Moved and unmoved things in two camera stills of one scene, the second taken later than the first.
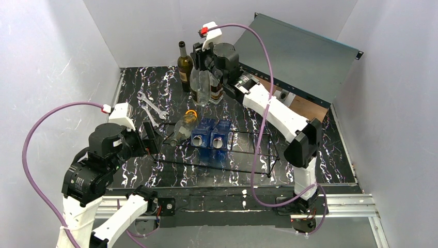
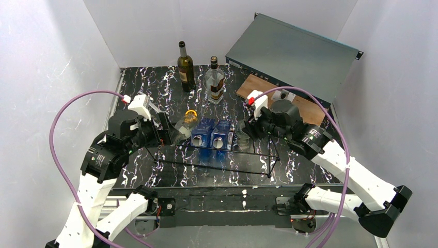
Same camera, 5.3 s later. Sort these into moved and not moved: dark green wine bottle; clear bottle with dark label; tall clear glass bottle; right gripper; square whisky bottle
Moved: tall clear glass bottle; right gripper
Not moved: clear bottle with dark label; dark green wine bottle; square whisky bottle
